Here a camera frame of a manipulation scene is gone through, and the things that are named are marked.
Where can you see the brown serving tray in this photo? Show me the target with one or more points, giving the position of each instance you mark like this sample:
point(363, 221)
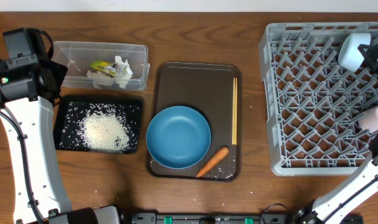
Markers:
point(207, 88)

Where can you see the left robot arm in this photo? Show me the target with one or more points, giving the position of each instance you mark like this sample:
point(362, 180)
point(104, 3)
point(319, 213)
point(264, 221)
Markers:
point(30, 83)

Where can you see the grey dishwasher rack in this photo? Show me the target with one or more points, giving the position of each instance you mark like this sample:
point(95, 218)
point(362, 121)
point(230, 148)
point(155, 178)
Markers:
point(313, 104)

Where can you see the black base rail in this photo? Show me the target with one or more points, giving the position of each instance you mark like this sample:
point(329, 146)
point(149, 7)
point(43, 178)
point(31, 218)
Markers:
point(152, 218)

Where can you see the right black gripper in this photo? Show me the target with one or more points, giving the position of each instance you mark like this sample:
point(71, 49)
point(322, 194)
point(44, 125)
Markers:
point(377, 61)

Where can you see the white tissue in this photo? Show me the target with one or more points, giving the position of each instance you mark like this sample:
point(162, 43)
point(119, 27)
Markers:
point(124, 74)

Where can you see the dark blue plate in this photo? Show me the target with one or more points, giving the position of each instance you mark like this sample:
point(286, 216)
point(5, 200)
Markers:
point(178, 137)

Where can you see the clear plastic bin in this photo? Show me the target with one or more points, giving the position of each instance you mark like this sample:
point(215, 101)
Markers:
point(78, 56)

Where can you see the white cup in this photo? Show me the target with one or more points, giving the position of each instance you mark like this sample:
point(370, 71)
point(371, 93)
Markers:
point(370, 120)

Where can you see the orange carrot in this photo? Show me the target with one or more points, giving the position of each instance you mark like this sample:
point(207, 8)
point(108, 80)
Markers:
point(219, 156)

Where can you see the black plastic tray bin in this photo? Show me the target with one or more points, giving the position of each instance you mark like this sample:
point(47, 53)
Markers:
point(61, 124)

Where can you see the light blue bowl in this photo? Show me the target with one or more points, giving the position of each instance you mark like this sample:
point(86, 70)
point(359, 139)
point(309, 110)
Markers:
point(350, 57)

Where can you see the yellow green snack wrapper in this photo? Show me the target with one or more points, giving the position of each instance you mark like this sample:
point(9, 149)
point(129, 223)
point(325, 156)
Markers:
point(105, 67)

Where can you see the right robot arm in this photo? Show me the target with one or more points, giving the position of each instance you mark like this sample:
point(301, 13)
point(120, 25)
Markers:
point(334, 206)

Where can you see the wooden chopstick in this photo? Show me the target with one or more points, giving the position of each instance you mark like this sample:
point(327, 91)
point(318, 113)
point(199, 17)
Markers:
point(235, 111)
point(233, 116)

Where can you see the pile of white rice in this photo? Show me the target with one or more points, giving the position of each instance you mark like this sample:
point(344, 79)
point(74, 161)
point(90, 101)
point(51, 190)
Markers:
point(103, 130)

